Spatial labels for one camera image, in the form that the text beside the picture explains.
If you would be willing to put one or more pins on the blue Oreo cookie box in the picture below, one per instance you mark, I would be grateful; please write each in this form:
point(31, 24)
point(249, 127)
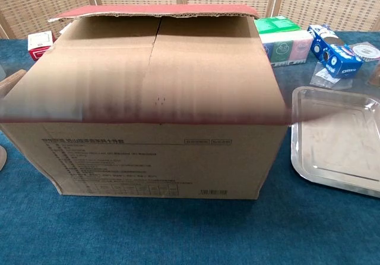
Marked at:
point(338, 58)

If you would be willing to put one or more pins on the clear tape roll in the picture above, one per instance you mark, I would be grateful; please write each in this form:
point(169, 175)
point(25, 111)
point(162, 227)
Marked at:
point(366, 51)

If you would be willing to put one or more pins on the stainless steel tray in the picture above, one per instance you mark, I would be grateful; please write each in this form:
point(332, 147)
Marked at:
point(335, 140)

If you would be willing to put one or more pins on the brown snack pack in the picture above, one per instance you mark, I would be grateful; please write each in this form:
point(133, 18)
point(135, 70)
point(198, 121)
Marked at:
point(375, 75)

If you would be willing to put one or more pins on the beige upturned bowl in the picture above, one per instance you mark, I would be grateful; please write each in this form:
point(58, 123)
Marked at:
point(2, 158)

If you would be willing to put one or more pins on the red and white small box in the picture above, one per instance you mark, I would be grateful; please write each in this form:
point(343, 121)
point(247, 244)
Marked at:
point(40, 43)

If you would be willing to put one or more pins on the bamboo folding screen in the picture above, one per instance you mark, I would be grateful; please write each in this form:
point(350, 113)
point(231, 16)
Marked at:
point(326, 0)

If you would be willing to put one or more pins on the wooden rolling pin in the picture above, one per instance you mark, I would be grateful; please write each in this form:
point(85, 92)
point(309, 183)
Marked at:
point(12, 80)

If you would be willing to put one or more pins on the small clear plastic bag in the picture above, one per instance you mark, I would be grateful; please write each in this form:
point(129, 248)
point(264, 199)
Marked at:
point(326, 79)

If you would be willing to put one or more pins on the large cardboard box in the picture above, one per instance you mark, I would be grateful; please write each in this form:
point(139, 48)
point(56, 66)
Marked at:
point(178, 158)

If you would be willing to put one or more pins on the pocket tissue multipack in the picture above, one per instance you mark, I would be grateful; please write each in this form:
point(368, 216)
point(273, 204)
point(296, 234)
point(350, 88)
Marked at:
point(289, 49)

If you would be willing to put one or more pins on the green carton box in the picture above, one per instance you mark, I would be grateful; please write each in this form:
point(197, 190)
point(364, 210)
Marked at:
point(277, 24)

